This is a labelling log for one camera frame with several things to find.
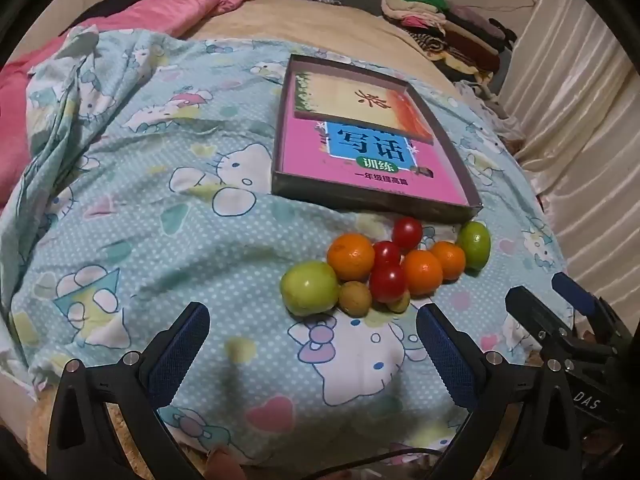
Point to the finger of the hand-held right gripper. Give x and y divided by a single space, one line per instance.
575 292
535 315

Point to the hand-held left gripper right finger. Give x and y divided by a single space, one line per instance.
445 355

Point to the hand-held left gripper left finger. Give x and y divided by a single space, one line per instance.
180 355

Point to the small yellowish plum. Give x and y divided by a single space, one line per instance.
400 302

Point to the medium orange mandarin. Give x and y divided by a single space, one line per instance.
422 271

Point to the red cherry tomato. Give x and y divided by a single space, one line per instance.
388 282
386 254
407 232

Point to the small green jujube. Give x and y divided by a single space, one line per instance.
474 245

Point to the small orange mandarin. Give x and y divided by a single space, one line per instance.
448 259

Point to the large orange mandarin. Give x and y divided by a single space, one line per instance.
350 256

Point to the large green jujube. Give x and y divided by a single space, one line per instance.
309 287

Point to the shallow cardboard box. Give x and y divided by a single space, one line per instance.
370 206

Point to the light blue cartoon blanket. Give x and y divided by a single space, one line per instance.
150 240

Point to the cream satin curtain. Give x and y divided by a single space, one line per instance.
575 110

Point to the patterned bag with white liner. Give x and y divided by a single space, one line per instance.
492 107

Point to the pink exercise book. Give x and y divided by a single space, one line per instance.
300 150

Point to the cream and peach book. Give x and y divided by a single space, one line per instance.
345 95

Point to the pile of folded clothes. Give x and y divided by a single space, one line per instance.
450 30

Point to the pink quilt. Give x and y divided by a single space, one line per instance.
165 5

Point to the beige bed blanket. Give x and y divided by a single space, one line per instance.
300 20

